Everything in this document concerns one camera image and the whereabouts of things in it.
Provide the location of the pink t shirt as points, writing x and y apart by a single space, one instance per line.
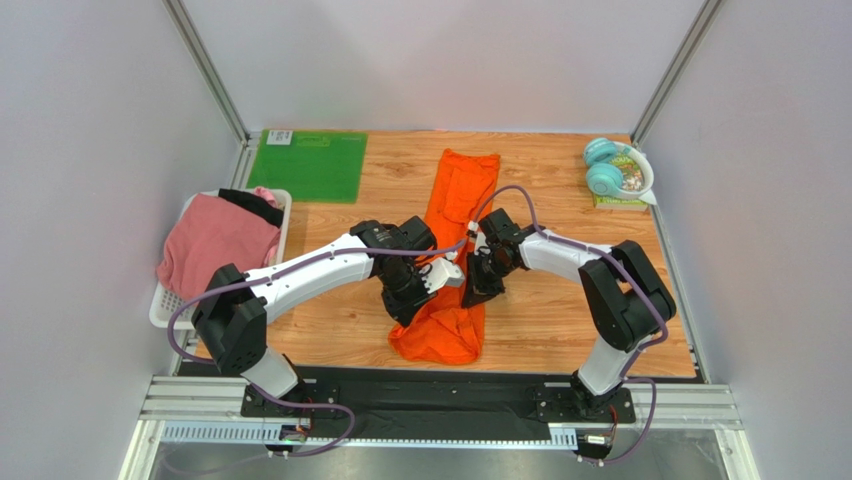
216 256

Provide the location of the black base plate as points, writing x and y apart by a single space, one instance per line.
403 404

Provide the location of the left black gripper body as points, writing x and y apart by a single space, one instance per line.
403 290

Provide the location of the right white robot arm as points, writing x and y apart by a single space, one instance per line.
628 301

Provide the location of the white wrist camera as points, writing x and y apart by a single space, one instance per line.
472 236
441 272

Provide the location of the aluminium frame rail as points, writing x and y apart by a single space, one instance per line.
198 424

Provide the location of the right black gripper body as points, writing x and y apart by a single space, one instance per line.
484 285

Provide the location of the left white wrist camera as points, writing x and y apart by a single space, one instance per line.
441 272

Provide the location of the green cutting mat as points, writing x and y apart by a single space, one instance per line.
312 166

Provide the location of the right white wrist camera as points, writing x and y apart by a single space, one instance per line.
472 236

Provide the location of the colourful book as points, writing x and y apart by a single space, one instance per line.
629 180

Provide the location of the black t shirt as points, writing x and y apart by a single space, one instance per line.
264 206

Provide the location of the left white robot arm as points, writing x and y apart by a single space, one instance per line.
232 314

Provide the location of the white plastic basket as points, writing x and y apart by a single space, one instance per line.
173 306

